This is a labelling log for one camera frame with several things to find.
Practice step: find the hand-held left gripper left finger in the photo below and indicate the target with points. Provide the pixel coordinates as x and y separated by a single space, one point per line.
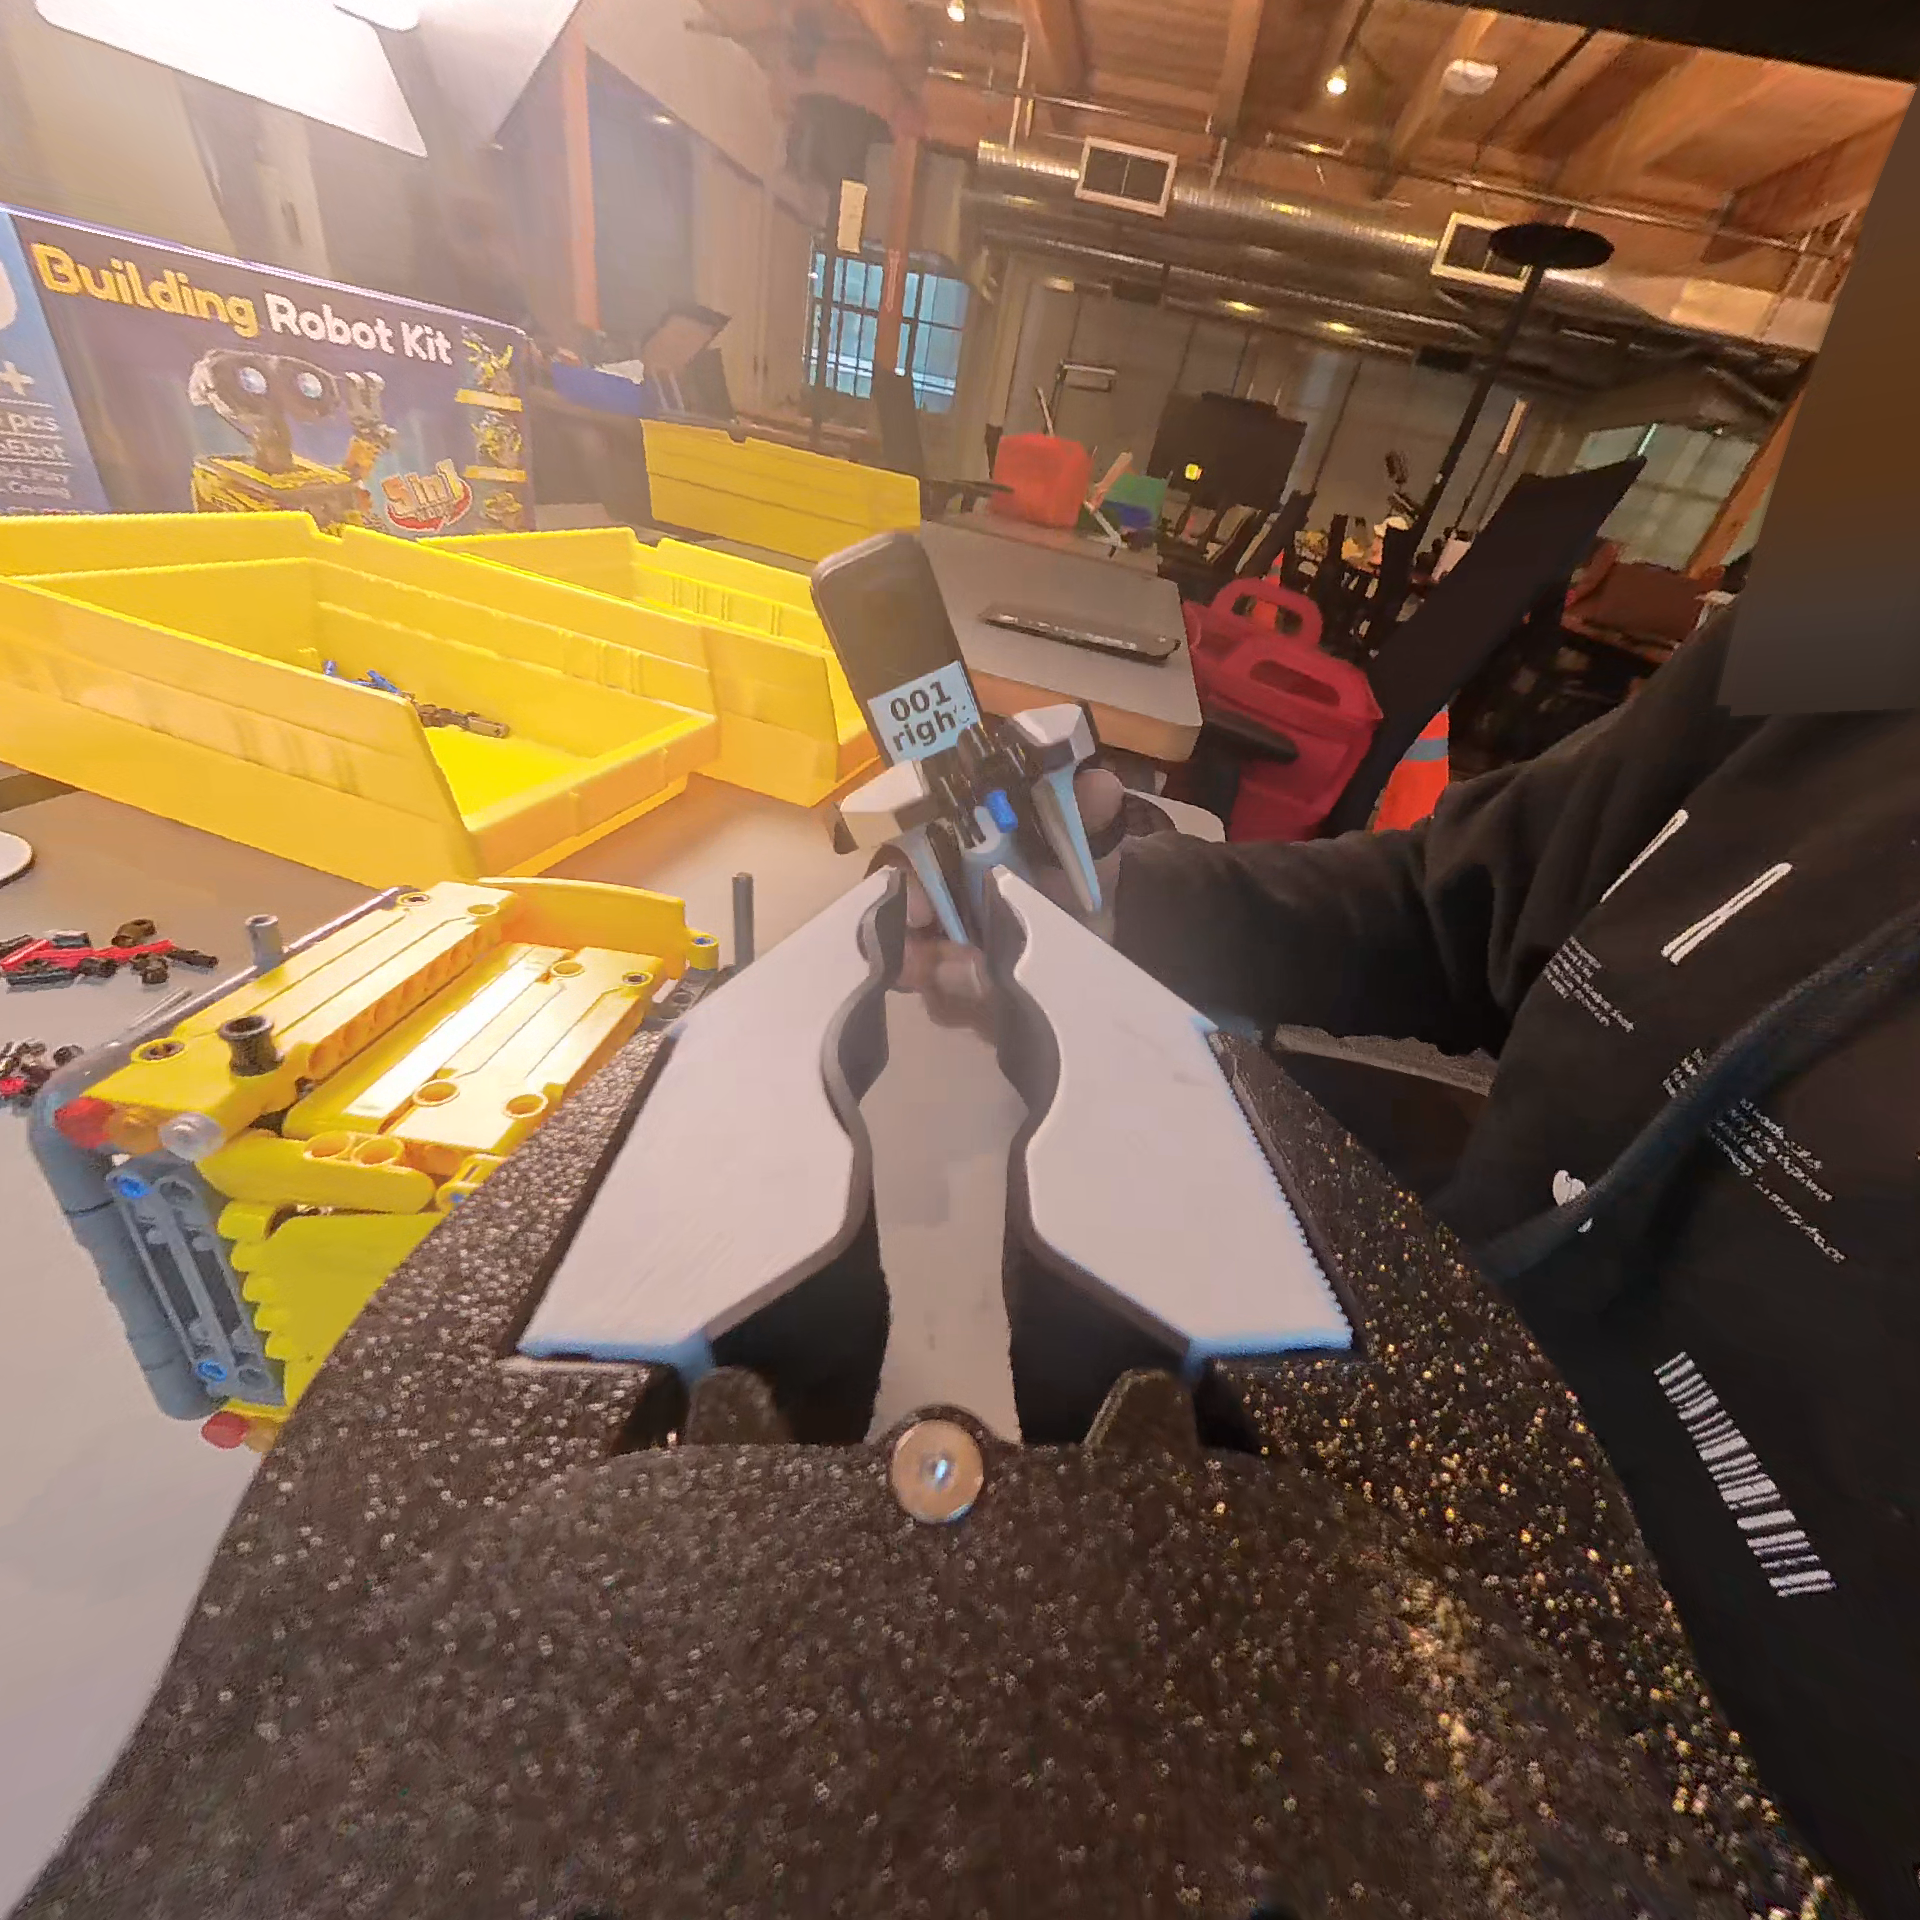
706 1201

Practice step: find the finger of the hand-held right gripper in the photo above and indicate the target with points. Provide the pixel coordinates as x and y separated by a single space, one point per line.
1059 796
914 872

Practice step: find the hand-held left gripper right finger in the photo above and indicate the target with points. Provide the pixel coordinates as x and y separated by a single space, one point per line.
1201 1201

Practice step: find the grey metal axle rod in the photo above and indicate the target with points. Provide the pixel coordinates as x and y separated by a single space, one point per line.
741 919

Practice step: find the yellow toy block robot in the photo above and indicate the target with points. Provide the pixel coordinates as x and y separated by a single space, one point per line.
390 1112

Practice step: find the person's right forearm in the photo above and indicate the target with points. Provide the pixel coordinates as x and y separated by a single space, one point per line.
1350 901

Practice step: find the grey desk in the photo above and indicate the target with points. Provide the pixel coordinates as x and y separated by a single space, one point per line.
91 1561

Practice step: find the person's right hand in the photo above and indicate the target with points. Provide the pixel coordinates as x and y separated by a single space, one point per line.
1141 843

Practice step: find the yellow plastic bin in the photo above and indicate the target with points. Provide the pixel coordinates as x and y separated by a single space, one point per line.
750 675
181 692
766 480

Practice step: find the black flat device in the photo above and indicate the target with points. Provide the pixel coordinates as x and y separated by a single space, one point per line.
1081 635

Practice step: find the red container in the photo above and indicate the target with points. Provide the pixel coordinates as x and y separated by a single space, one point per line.
1042 480

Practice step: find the red plastic canister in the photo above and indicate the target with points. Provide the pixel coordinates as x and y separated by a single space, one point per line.
1296 747
1254 625

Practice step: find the person in black hoodie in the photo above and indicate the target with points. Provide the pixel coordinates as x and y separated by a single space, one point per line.
1740 1201

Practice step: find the small red black parts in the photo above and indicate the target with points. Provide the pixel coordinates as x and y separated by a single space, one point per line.
91 961

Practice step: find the blue printed cardboard box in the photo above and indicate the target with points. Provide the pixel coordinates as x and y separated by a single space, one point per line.
270 375

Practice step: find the black round-top stand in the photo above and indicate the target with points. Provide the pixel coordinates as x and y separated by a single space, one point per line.
1553 248

